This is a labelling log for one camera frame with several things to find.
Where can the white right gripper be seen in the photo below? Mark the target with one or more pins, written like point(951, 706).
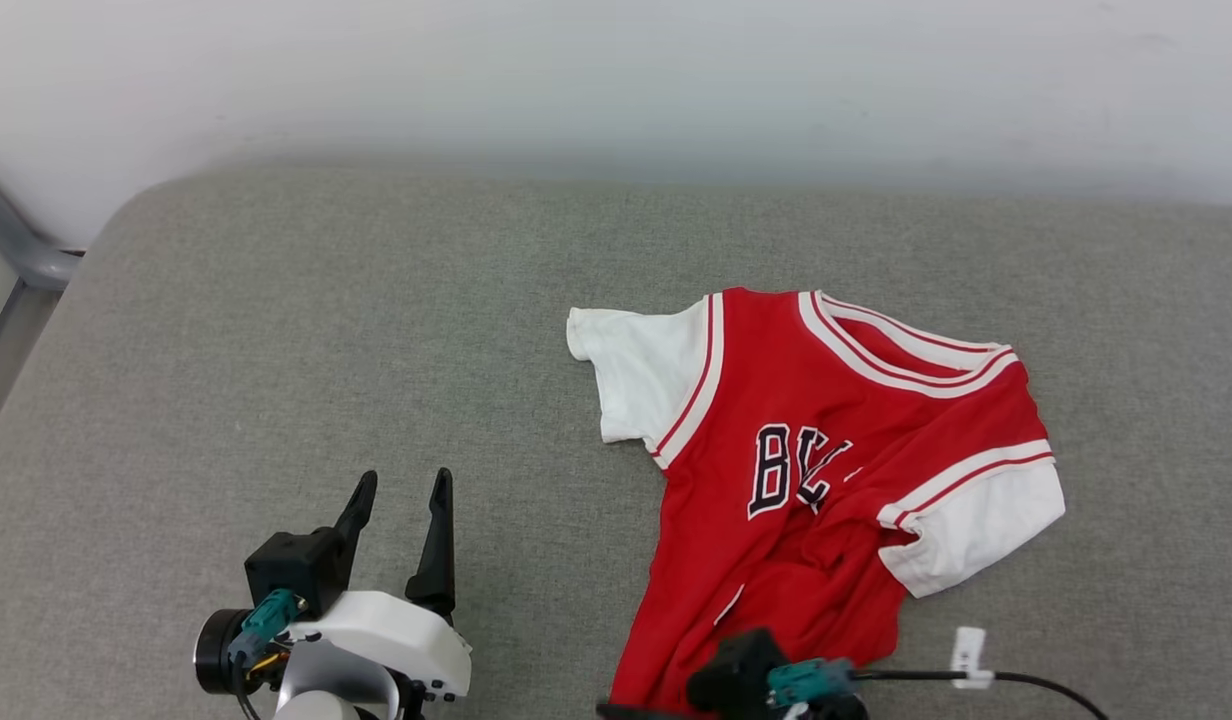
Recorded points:
point(826, 710)

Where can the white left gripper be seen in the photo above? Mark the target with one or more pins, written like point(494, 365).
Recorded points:
point(406, 635)

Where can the red white basketball jersey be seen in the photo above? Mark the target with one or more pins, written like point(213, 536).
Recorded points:
point(786, 400)

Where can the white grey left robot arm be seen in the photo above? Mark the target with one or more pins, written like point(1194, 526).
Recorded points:
point(326, 685)

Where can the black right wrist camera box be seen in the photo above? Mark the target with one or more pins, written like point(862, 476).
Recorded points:
point(736, 675)

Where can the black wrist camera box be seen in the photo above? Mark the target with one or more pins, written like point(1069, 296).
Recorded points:
point(294, 565)
point(736, 675)

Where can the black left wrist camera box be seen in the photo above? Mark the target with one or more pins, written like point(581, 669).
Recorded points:
point(294, 565)

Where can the grey metal frame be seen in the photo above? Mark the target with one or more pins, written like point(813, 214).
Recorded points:
point(16, 245)

